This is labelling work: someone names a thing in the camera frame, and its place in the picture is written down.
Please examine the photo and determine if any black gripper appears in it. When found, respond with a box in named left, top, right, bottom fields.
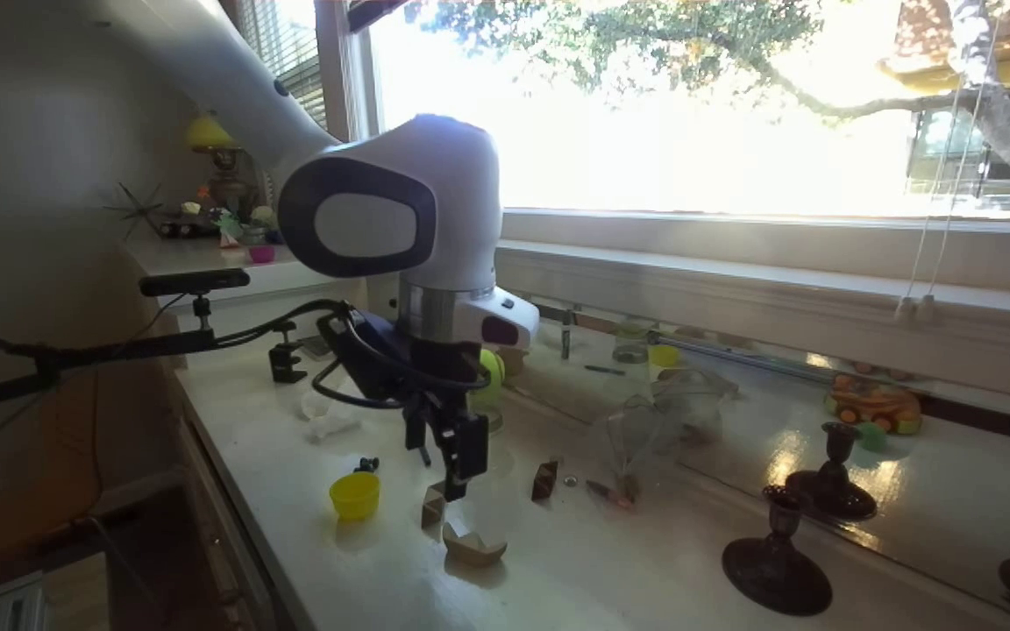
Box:
left=401, top=341, right=490, bottom=506

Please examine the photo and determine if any brown notched wooden block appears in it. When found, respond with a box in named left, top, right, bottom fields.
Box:
left=529, top=456, right=560, bottom=506

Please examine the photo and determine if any green tennis ball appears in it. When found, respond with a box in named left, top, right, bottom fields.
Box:
left=473, top=344, right=509, bottom=395

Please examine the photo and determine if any white crumpled cloth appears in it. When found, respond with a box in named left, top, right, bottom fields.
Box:
left=294, top=383, right=369, bottom=445

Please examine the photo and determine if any black table clamp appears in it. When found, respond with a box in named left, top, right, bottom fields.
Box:
left=267, top=321, right=310, bottom=387

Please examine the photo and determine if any clear wine glass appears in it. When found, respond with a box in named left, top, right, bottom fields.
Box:
left=591, top=360, right=747, bottom=506

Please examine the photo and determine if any white window blind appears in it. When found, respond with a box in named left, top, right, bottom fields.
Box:
left=254, top=0, right=325, bottom=115

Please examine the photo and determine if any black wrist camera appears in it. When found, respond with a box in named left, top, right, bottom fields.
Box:
left=315, top=309, right=415, bottom=406

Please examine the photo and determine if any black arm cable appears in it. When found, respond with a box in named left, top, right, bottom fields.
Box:
left=0, top=295, right=463, bottom=415

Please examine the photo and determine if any black stereo camera bar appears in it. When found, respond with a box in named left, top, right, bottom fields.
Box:
left=142, top=263, right=254, bottom=300

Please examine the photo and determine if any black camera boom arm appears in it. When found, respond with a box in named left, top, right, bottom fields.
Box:
left=0, top=291, right=221, bottom=421

